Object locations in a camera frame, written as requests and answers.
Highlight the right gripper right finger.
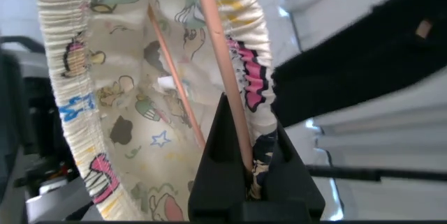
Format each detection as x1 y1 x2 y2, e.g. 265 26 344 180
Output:
261 125 326 222

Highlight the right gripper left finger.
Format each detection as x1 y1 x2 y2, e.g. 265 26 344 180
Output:
188 92 251 222

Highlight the black garment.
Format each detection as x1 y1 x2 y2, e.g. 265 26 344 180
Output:
270 0 447 129

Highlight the pink clothes hanger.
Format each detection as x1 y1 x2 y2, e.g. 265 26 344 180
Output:
146 0 255 173

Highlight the cream printed garment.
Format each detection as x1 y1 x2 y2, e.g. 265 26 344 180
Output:
30 0 281 222

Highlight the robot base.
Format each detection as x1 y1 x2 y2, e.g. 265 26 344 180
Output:
0 35 97 224

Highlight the black clothes rack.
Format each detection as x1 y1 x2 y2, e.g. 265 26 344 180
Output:
305 163 447 184

